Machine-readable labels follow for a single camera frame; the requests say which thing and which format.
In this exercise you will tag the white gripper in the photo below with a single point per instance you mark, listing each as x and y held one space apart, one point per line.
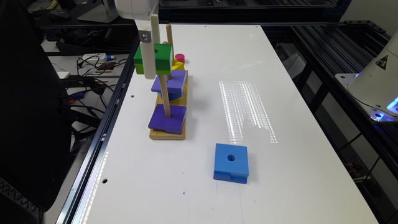
149 32

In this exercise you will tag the green square block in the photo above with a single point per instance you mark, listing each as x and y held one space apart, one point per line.
163 59

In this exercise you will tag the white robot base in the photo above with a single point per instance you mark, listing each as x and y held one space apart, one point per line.
375 87

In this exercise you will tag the pink cylinder block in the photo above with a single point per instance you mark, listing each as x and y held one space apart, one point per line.
180 58

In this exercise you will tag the yellow block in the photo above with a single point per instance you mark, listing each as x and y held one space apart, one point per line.
176 65

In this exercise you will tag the light purple square block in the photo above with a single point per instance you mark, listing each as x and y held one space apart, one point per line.
175 85

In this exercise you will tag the blue round block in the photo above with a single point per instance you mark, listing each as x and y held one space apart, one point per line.
171 96

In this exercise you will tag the dark purple square block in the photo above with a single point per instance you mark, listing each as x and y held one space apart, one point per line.
172 125

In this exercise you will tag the blue square block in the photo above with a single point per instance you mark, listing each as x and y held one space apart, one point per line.
231 163

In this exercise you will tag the rear wooden peg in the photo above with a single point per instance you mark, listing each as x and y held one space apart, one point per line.
169 34

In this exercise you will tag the monitor stand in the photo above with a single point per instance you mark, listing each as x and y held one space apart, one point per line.
104 13

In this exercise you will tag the front wooden peg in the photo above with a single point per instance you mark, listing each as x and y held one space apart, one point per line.
165 95

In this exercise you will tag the white power strip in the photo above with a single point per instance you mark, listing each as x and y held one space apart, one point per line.
97 58

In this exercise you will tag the black office chair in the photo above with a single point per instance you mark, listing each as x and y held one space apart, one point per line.
35 138

